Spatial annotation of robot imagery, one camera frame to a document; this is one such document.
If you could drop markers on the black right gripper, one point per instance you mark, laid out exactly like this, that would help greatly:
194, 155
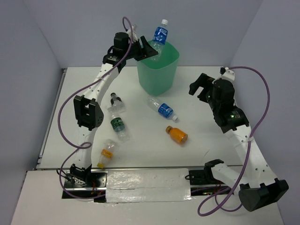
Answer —
199, 82

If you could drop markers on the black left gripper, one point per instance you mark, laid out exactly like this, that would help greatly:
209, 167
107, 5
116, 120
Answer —
147, 52

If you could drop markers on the blue label clear bottle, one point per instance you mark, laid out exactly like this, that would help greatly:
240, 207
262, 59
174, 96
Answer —
159, 39

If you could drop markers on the black label bottle black cap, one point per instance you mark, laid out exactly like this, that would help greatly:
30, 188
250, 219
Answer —
117, 104

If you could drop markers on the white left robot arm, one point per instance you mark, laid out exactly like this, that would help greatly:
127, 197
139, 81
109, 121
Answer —
88, 113

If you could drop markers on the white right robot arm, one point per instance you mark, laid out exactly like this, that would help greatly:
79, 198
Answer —
256, 185

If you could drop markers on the green plastic bin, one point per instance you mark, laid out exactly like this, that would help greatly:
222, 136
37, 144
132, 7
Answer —
156, 77

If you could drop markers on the blue label bottle white cap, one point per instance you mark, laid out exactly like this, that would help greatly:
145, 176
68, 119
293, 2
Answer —
162, 108

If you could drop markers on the orange juice bottle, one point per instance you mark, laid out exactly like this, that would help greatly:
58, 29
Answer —
176, 135

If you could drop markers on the green label clear bottle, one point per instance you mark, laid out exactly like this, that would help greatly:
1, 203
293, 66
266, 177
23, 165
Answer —
119, 127

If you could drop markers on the silver tape patch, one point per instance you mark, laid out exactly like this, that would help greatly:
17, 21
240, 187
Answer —
147, 185

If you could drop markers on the orange label bottle yellow cap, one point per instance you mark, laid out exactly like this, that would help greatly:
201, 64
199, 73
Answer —
106, 155

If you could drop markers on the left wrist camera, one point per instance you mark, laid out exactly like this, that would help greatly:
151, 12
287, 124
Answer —
132, 30

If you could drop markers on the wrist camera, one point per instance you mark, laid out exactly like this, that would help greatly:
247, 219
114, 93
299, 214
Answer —
132, 30
227, 74

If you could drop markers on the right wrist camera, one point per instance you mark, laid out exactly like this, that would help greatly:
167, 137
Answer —
227, 74

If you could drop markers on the black metal base rail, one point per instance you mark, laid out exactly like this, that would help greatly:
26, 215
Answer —
96, 185

